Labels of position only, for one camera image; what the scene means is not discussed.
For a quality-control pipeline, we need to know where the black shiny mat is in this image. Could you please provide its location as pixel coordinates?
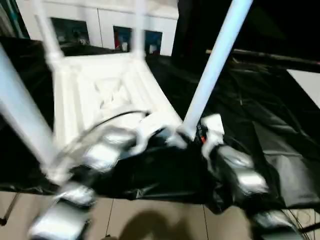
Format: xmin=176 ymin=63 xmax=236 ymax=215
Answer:
xmin=0 ymin=37 xmax=320 ymax=215

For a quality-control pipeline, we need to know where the white plastic table top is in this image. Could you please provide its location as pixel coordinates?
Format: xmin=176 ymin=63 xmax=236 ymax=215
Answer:
xmin=41 ymin=51 xmax=187 ymax=187

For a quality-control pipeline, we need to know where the grey curtain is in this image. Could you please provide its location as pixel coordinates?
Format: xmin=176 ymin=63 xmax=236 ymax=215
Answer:
xmin=0 ymin=0 xmax=17 ymax=38

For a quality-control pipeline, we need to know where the white plastic table leg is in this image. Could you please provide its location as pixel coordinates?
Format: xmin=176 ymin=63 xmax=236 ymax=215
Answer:
xmin=132 ymin=0 xmax=148 ymax=60
xmin=0 ymin=43 xmax=60 ymax=176
xmin=176 ymin=0 xmax=253 ymax=137
xmin=32 ymin=0 xmax=63 ymax=66

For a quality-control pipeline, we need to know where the long dark tube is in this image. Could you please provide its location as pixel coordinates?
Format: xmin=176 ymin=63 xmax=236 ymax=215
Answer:
xmin=232 ymin=48 xmax=320 ymax=65

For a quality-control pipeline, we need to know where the white cabinet with glass doors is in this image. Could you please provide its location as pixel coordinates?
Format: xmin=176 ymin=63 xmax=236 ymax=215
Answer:
xmin=14 ymin=0 xmax=180 ymax=56

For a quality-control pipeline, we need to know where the white flat item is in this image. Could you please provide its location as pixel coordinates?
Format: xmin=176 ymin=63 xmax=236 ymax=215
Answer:
xmin=286 ymin=68 xmax=320 ymax=111

